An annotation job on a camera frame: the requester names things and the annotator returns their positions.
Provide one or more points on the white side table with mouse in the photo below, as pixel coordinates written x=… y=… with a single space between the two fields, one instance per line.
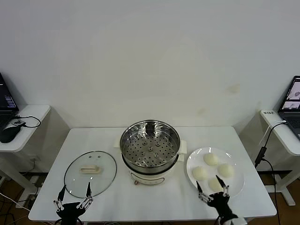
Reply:
x=35 y=112

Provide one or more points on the black computer mouse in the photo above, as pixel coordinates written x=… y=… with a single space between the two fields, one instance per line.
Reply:
x=8 y=134

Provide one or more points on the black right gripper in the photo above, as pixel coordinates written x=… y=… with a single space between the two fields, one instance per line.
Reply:
x=220 y=204

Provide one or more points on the round white plate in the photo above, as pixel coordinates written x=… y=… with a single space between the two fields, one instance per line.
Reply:
x=234 y=185

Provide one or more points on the white side table with label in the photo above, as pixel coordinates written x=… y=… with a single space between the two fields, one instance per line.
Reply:
x=281 y=140

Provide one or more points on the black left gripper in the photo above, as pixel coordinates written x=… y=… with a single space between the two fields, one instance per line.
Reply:
x=70 y=211

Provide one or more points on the small black patterned device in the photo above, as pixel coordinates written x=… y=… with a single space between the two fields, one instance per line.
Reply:
x=17 y=122

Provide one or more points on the round glass pot lid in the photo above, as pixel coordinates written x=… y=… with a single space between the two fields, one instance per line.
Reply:
x=77 y=180

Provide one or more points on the grey laptop showing camera views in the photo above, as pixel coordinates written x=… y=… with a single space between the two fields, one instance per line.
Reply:
x=290 y=117

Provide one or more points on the white steamed baozi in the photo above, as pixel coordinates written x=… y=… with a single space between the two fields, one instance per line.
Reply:
x=226 y=170
x=211 y=159
x=214 y=185
x=200 y=173

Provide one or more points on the perforated steel steamer basket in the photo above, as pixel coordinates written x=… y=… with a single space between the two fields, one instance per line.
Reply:
x=140 y=150

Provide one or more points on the cream electric cooking pot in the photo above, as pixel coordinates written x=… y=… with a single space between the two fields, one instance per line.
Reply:
x=150 y=176

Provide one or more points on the black laptop with dark screen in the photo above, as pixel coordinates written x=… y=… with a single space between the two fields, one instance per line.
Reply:
x=5 y=100

